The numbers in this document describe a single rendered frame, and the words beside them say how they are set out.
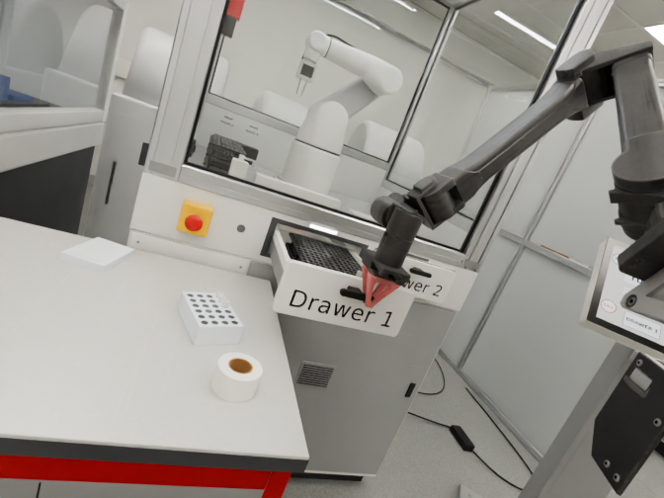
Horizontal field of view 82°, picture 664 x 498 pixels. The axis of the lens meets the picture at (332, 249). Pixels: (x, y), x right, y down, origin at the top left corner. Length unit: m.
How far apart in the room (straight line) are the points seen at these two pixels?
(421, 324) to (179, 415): 0.90
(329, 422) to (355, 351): 0.29
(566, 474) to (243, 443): 1.25
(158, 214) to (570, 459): 1.45
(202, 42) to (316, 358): 0.91
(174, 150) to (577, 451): 1.49
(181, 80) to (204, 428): 0.73
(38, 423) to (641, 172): 0.74
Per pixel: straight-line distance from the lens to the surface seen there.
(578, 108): 0.90
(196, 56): 0.99
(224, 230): 1.03
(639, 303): 0.52
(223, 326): 0.71
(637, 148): 0.61
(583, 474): 1.63
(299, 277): 0.74
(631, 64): 0.89
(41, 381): 0.62
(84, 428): 0.56
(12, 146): 1.29
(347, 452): 1.55
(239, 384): 0.60
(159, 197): 1.02
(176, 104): 0.99
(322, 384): 1.31
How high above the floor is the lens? 1.16
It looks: 14 degrees down
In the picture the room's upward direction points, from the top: 21 degrees clockwise
